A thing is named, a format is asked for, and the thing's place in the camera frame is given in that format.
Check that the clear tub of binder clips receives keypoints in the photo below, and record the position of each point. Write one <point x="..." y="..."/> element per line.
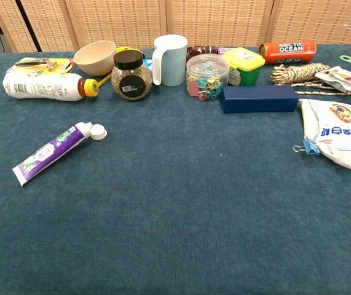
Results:
<point x="207" y="77"/>

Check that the bamboo folding screen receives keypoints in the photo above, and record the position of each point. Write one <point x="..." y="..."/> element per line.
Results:
<point x="212" y="21"/>

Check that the beige bowl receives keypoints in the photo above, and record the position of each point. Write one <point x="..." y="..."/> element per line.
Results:
<point x="96" y="61"/>

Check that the blue binder clip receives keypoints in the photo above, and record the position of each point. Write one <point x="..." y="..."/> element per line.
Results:
<point x="312" y="147"/>

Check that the glass jar black lid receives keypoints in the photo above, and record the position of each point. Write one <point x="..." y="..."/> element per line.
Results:
<point x="132" y="80"/>

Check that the blue tablecloth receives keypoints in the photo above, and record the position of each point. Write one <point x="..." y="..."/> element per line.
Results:
<point x="175" y="199"/>

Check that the green container yellow lid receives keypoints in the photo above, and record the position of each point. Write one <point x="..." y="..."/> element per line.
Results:
<point x="246" y="66"/>

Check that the small purple box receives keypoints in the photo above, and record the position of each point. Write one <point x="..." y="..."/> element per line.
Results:
<point x="224" y="50"/>

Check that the navy blue rectangular box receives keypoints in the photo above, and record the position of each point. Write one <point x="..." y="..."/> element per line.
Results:
<point x="258" y="98"/>

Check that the small white blue box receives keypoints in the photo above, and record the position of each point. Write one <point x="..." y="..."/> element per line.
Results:
<point x="148" y="64"/>

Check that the purple white toothpaste tube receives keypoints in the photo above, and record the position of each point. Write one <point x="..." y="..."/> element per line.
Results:
<point x="49" y="152"/>

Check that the white drink bottle yellow cap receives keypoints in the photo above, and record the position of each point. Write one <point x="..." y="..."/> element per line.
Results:
<point x="40" y="87"/>

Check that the yellow card with clippers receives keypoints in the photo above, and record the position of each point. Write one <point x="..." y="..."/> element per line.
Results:
<point x="40" y="65"/>

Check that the orange Arctic Ocean can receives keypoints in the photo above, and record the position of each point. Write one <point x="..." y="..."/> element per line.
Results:
<point x="289" y="51"/>

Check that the white snack packet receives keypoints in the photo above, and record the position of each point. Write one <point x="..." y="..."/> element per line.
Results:
<point x="344" y="78"/>

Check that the white sugar bag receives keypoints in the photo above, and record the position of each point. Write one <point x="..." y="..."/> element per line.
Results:
<point x="341" y="135"/>

